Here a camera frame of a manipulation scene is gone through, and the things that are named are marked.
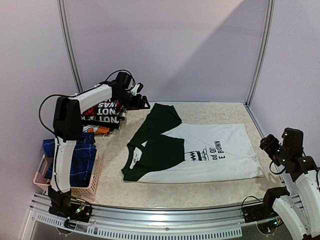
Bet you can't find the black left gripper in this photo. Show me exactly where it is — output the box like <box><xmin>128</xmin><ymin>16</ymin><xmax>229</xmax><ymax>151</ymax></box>
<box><xmin>114</xmin><ymin>90</ymin><xmax>149</xmax><ymax>111</ymax></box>

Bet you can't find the red black plaid shirt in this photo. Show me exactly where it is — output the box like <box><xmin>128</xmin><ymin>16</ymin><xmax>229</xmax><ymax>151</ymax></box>
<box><xmin>82</xmin><ymin>99</ymin><xmax>124</xmax><ymax>117</ymax></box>

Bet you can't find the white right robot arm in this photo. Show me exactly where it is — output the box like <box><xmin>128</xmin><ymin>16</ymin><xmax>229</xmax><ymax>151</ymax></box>
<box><xmin>258</xmin><ymin>128</ymin><xmax>320</xmax><ymax>240</ymax></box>

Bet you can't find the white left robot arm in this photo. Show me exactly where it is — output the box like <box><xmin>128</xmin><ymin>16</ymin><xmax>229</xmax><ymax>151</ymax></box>
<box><xmin>48</xmin><ymin>81</ymin><xmax>144</xmax><ymax>199</ymax></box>

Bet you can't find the pink plastic laundry basket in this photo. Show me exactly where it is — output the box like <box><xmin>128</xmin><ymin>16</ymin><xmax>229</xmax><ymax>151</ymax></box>
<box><xmin>33</xmin><ymin>149</ymin><xmax>101</xmax><ymax>197</ymax></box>

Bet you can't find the black white checkered folded shirt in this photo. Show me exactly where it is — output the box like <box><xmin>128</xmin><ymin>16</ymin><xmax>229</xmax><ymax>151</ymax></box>
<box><xmin>81</xmin><ymin>115</ymin><xmax>126</xmax><ymax>130</ymax></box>

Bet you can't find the dark green garment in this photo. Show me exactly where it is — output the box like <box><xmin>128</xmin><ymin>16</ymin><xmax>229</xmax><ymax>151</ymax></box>
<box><xmin>128</xmin><ymin>103</ymin><xmax>182</xmax><ymax>146</ymax></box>

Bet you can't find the orange white folded garment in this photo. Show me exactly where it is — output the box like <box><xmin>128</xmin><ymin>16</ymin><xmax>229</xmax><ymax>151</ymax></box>
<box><xmin>83</xmin><ymin>125</ymin><xmax>110</xmax><ymax>135</ymax></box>

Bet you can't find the navy blue garment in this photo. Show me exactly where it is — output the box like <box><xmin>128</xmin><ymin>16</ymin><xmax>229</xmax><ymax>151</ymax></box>
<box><xmin>42</xmin><ymin>132</ymin><xmax>97</xmax><ymax>188</ymax></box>

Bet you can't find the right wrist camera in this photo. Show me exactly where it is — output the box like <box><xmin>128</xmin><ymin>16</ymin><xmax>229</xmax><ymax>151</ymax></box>
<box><xmin>281</xmin><ymin>127</ymin><xmax>304</xmax><ymax>152</ymax></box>

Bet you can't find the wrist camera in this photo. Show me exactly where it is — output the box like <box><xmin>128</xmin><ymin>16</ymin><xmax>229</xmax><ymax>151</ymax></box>
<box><xmin>281</xmin><ymin>127</ymin><xmax>304</xmax><ymax>152</ymax></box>
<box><xmin>115</xmin><ymin>71</ymin><xmax>144</xmax><ymax>96</ymax></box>

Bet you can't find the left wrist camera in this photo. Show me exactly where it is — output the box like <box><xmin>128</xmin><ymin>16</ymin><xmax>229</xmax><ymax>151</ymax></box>
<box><xmin>115</xmin><ymin>71</ymin><xmax>144</xmax><ymax>96</ymax></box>

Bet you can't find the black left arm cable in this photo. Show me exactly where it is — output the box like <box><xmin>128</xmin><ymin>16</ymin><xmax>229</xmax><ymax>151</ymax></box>
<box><xmin>38</xmin><ymin>69</ymin><xmax>137</xmax><ymax>136</ymax></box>

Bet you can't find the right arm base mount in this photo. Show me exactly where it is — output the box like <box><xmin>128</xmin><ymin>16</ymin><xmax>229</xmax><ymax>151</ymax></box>
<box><xmin>240</xmin><ymin>195</ymin><xmax>284</xmax><ymax>235</ymax></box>

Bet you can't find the aluminium front rail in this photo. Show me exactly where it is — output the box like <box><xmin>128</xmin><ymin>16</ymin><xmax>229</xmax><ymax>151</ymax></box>
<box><xmin>20</xmin><ymin>193</ymin><xmax>292</xmax><ymax>240</ymax></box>

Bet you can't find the left aluminium frame post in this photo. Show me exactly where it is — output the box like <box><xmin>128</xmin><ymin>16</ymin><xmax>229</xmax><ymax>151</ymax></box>
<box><xmin>57</xmin><ymin>0</ymin><xmax>83</xmax><ymax>93</ymax></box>

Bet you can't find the aluminium frame post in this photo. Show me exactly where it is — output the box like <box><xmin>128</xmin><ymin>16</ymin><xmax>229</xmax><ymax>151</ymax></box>
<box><xmin>57</xmin><ymin>0</ymin><xmax>83</xmax><ymax>93</ymax></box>
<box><xmin>245</xmin><ymin>0</ymin><xmax>275</xmax><ymax>108</ymax></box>

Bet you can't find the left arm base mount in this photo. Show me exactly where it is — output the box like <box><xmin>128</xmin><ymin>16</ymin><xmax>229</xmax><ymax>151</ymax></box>
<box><xmin>48</xmin><ymin>186</ymin><xmax>93</xmax><ymax>230</ymax></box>

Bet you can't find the right aluminium frame post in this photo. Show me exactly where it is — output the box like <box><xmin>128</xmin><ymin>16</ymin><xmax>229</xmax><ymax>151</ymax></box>
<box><xmin>245</xmin><ymin>0</ymin><xmax>275</xmax><ymax>108</ymax></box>

